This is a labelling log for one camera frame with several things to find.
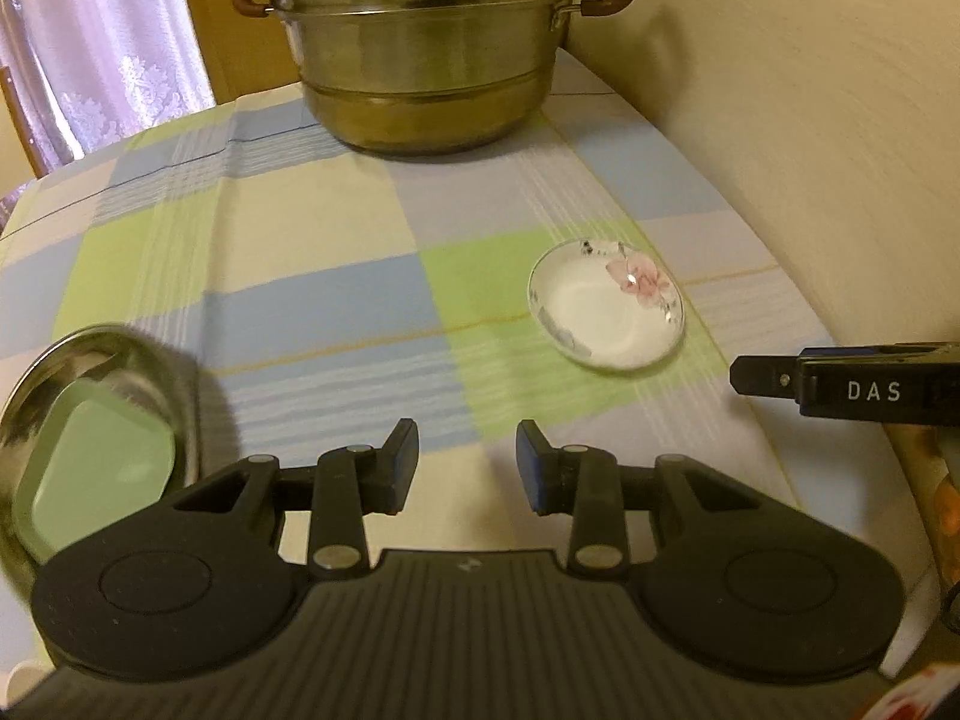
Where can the small floral white dish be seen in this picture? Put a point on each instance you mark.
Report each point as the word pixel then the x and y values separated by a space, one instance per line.
pixel 607 322

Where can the green square plate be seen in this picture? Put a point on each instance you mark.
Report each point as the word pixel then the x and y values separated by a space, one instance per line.
pixel 97 465

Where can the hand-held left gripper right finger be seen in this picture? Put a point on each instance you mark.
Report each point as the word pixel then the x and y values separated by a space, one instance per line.
pixel 527 465

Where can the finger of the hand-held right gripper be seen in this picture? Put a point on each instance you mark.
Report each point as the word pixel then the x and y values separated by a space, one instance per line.
pixel 761 376

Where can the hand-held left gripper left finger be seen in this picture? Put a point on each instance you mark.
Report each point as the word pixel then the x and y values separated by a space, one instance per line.
pixel 405 465

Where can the stainless steel steamer pot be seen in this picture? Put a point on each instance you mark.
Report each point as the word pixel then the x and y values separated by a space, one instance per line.
pixel 427 75

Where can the checked pastel tablecloth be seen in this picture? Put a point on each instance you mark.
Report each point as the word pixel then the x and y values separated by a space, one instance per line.
pixel 337 240

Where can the large stainless steel plate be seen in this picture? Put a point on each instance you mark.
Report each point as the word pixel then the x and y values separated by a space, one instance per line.
pixel 97 352

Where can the purple lace curtain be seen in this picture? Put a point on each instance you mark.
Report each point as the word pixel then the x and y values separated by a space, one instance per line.
pixel 90 30

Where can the brown wooden board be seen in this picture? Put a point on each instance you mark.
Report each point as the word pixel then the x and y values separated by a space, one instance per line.
pixel 206 15

